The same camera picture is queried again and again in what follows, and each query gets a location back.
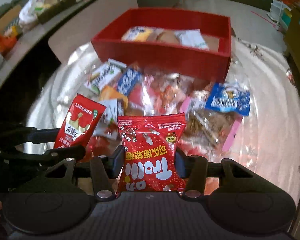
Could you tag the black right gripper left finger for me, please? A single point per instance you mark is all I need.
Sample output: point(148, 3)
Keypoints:
point(102, 169)

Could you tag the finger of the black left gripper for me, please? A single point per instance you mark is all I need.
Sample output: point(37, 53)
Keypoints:
point(34, 135)
point(53, 156)

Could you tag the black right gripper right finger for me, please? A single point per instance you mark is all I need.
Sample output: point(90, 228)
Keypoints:
point(194, 170)

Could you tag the red spicy strip packet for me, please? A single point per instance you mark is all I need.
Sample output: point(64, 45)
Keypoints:
point(79, 123)

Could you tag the white brown snack packet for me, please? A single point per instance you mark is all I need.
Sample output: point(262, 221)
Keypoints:
point(108, 123)

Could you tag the red cola gummy packet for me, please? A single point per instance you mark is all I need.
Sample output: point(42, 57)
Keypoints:
point(150, 143)

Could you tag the orange snack packet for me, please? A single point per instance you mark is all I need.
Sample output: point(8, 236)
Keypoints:
point(109, 93)

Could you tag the blue small snack packet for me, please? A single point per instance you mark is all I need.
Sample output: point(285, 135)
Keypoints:
point(229, 97)

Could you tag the green white wafer packet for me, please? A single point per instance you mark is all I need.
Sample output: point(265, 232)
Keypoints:
point(105, 75)

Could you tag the pink sunflower seed packet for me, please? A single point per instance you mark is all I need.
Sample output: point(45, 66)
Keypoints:
point(207, 130)

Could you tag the blue red large snack bag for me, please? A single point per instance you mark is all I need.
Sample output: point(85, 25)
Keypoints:
point(152, 92)

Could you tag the white silver snack packet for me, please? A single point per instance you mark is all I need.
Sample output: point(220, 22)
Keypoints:
point(191, 38)

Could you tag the toast bread packet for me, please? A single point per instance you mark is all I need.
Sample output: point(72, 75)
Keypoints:
point(138, 34)

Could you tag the grey curved coffee table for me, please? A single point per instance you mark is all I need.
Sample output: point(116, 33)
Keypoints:
point(66, 31)

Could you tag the red cardboard box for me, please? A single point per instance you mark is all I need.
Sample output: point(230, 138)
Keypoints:
point(210, 65)

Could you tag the dark green box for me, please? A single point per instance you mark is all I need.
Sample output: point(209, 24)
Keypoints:
point(55, 9)

